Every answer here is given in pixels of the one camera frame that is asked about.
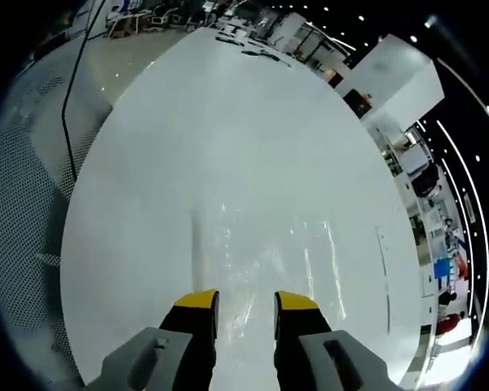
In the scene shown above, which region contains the row of black tabletop devices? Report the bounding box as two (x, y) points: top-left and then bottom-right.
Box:
(214, 34), (295, 69)

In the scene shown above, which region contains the black box with orange mark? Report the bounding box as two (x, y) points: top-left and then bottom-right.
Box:
(344, 90), (372, 119)

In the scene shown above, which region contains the grey mesh chair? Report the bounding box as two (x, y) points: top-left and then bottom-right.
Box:
(0, 52), (115, 388)

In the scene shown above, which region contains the long white counter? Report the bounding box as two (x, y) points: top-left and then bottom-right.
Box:
(370, 121), (447, 384)

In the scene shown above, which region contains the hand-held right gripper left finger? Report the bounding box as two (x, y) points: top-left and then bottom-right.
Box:
(87, 288), (221, 391)

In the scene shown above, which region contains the white cabinet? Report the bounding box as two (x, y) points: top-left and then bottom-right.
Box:
(403, 144), (431, 176)

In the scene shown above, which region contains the white square pillar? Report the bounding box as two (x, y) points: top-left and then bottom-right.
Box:
(336, 34), (445, 123)

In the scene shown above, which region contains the black cable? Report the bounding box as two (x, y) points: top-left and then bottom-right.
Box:
(62, 0), (105, 182)

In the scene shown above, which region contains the narrow tabletop slot cover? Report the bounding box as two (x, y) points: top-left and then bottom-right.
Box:
(375, 226), (389, 283)

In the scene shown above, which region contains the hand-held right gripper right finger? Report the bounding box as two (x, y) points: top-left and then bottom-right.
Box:
(272, 289), (404, 391)

